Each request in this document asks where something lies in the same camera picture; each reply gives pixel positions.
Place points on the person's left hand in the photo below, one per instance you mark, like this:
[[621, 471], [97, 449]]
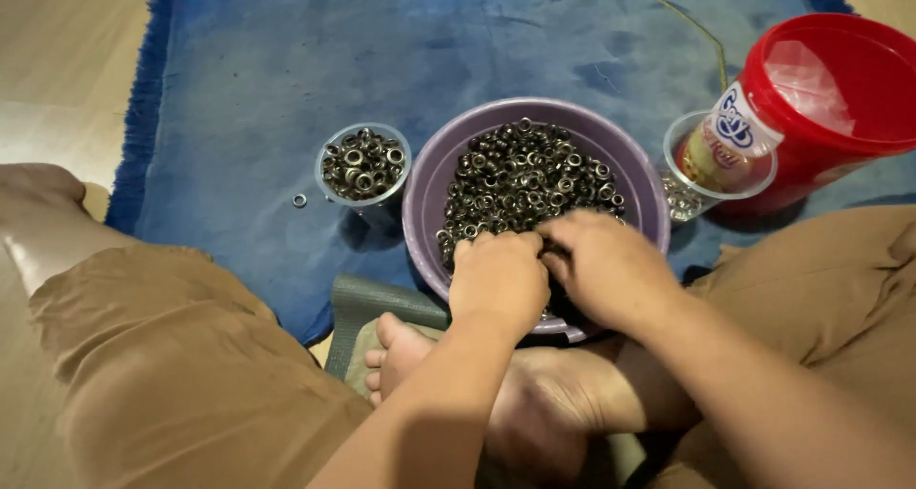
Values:
[[497, 278]]

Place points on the person's right hand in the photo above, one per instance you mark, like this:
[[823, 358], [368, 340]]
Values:
[[608, 271]]

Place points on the person's left fingers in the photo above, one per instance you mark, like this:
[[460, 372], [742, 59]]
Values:
[[501, 244]]

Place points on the person's right fingers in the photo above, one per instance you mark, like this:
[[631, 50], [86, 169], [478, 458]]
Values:
[[565, 242]]

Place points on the heap of metal eyelets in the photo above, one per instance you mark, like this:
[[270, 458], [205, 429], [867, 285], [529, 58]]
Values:
[[526, 178]]

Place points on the purple plastic bowl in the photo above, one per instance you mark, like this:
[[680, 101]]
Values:
[[615, 152]]

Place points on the small pile of silver washers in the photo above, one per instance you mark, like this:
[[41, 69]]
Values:
[[680, 201]]

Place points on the grey-green folded mat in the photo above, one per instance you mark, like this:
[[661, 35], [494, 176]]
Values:
[[372, 310]]

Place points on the clear plastic cup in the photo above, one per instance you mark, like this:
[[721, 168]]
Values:
[[705, 181], [361, 203]]

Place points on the person's bare foot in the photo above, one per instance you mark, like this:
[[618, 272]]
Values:
[[515, 396]]

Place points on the pile of eyelets in cup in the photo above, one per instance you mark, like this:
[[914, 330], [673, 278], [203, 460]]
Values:
[[363, 163]]

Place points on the blue fringed cloth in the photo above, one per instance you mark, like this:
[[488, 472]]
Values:
[[429, 52]]

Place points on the single loose metal eyelet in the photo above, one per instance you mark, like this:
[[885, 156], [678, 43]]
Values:
[[299, 200]]

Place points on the clear plastic bag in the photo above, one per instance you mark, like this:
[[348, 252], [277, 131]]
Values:
[[812, 85]]

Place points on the red plastic bucket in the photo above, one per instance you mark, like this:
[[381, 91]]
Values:
[[844, 124]]

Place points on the person's brown shorts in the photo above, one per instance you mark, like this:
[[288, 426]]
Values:
[[186, 374]]

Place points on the person's bare leg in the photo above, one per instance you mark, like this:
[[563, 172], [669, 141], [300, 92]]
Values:
[[43, 224]]

